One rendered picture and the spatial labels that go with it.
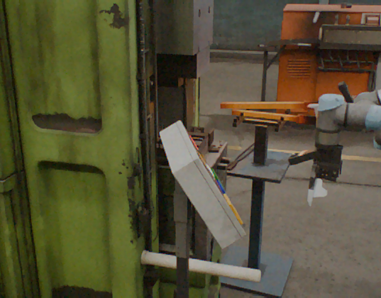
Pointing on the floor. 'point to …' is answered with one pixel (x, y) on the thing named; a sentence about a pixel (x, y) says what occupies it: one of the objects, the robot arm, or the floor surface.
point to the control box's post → (182, 230)
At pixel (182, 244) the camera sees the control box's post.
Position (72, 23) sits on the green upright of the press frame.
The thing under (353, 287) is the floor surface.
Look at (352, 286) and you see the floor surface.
